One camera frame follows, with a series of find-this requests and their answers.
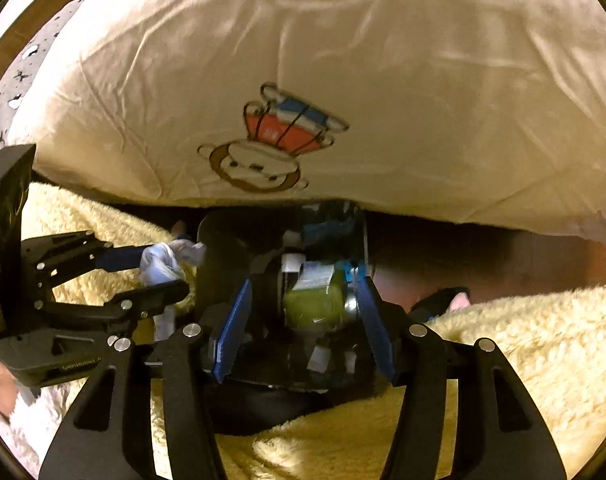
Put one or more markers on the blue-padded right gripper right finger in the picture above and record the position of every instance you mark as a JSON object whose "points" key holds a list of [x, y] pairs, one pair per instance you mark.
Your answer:
{"points": [[500, 433]]}

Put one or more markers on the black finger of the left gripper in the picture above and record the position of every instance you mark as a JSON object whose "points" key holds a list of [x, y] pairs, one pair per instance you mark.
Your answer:
{"points": [[146, 301]]}

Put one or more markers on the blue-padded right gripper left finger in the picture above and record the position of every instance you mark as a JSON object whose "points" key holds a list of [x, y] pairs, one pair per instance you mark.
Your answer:
{"points": [[107, 431]]}

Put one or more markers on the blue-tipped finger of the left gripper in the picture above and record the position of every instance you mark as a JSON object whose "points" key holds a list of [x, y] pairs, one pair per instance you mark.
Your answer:
{"points": [[116, 259]]}

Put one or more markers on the blue white wrapper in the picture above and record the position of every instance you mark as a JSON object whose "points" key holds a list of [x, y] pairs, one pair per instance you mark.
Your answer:
{"points": [[168, 262]]}

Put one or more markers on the dark green box carton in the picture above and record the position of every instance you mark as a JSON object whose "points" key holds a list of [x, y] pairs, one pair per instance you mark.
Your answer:
{"points": [[322, 298]]}

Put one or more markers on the grey patterned pillow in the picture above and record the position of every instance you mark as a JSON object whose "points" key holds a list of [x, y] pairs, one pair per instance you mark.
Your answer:
{"points": [[19, 77]]}

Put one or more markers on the cream cartoon print blanket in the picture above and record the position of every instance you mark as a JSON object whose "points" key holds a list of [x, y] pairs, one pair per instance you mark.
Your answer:
{"points": [[467, 111]]}

